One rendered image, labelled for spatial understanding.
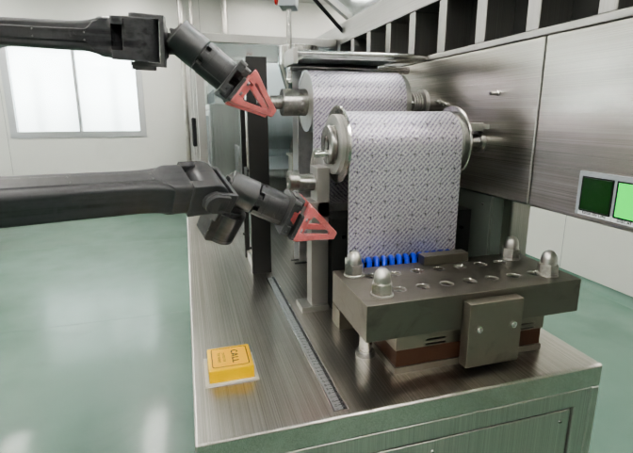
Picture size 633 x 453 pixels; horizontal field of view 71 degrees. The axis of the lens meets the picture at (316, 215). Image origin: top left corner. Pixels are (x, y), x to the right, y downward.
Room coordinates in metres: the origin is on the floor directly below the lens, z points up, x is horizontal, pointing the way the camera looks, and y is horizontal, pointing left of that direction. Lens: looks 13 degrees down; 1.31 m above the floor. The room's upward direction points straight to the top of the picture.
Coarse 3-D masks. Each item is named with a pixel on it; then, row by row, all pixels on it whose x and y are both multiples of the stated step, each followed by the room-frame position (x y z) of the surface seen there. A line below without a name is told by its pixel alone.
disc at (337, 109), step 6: (336, 108) 0.86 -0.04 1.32; (342, 108) 0.84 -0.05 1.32; (330, 114) 0.90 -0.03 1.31; (342, 114) 0.83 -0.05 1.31; (342, 120) 0.83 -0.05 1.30; (348, 120) 0.81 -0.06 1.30; (348, 126) 0.80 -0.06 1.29; (348, 132) 0.80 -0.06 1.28; (348, 138) 0.80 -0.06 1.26; (348, 144) 0.80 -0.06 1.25; (348, 150) 0.80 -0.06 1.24; (348, 156) 0.80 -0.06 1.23; (348, 162) 0.80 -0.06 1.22; (348, 168) 0.81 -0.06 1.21; (330, 174) 0.90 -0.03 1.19; (336, 174) 0.86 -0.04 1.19; (342, 174) 0.83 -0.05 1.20; (336, 180) 0.86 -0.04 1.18; (342, 180) 0.83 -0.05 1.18
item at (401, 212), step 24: (360, 192) 0.81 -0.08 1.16; (384, 192) 0.83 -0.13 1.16; (408, 192) 0.84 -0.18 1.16; (432, 192) 0.86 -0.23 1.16; (456, 192) 0.87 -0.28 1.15; (360, 216) 0.81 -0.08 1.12; (384, 216) 0.83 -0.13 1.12; (408, 216) 0.84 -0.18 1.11; (432, 216) 0.86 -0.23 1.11; (456, 216) 0.87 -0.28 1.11; (360, 240) 0.81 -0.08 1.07; (384, 240) 0.83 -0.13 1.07; (408, 240) 0.84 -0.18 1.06; (432, 240) 0.86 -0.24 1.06
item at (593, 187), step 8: (584, 184) 0.69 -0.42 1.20; (592, 184) 0.67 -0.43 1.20; (600, 184) 0.66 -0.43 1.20; (608, 184) 0.65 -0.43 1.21; (584, 192) 0.69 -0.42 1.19; (592, 192) 0.67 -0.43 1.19; (600, 192) 0.66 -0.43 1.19; (608, 192) 0.65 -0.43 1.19; (584, 200) 0.69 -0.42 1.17; (592, 200) 0.67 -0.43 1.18; (600, 200) 0.66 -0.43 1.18; (608, 200) 0.65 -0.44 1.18; (584, 208) 0.68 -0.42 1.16; (592, 208) 0.67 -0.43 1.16; (600, 208) 0.66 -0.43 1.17; (608, 208) 0.64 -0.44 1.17
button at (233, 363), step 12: (216, 348) 0.67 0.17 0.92; (228, 348) 0.67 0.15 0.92; (240, 348) 0.67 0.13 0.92; (216, 360) 0.63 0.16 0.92; (228, 360) 0.63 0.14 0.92; (240, 360) 0.63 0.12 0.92; (216, 372) 0.61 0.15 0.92; (228, 372) 0.61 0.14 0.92; (240, 372) 0.62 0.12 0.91; (252, 372) 0.62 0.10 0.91
